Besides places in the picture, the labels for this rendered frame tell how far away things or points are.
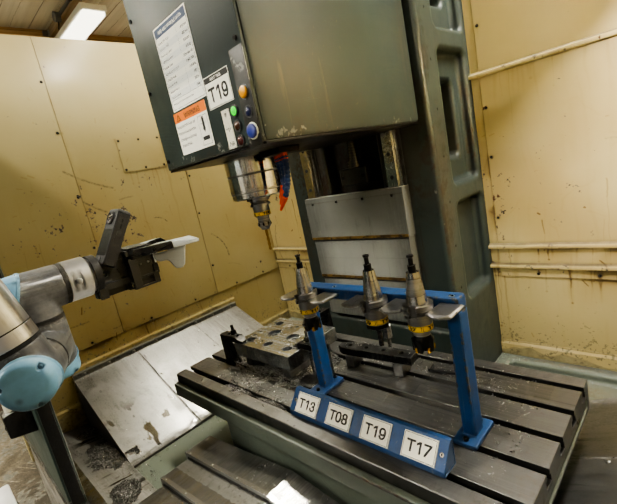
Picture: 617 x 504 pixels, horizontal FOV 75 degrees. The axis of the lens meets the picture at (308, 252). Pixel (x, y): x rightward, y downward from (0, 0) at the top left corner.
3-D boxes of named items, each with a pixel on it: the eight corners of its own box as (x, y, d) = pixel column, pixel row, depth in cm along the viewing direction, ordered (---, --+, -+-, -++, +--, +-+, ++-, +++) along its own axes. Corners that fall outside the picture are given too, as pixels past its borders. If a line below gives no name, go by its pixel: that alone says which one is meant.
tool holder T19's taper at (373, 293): (387, 295, 90) (382, 267, 89) (375, 303, 87) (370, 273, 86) (371, 294, 93) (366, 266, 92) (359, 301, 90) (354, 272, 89)
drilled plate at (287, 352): (290, 371, 125) (287, 357, 124) (237, 354, 146) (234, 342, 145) (337, 339, 141) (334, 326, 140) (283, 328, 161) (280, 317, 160)
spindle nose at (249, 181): (294, 189, 122) (286, 149, 120) (251, 199, 112) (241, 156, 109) (264, 194, 134) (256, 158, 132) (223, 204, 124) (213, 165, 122)
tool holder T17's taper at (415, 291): (431, 299, 83) (426, 268, 81) (423, 307, 79) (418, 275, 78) (411, 298, 85) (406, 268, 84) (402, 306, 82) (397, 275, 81)
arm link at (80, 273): (51, 262, 74) (64, 263, 68) (78, 255, 77) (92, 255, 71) (65, 300, 75) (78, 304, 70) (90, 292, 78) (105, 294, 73)
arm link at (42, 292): (-5, 329, 68) (-23, 281, 66) (65, 304, 76) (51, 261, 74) (4, 335, 62) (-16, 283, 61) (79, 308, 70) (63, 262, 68)
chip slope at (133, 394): (153, 488, 133) (130, 420, 128) (90, 426, 181) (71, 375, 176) (327, 363, 193) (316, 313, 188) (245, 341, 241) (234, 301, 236)
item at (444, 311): (448, 322, 75) (447, 318, 74) (422, 319, 78) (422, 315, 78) (464, 308, 79) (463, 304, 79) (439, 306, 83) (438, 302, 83)
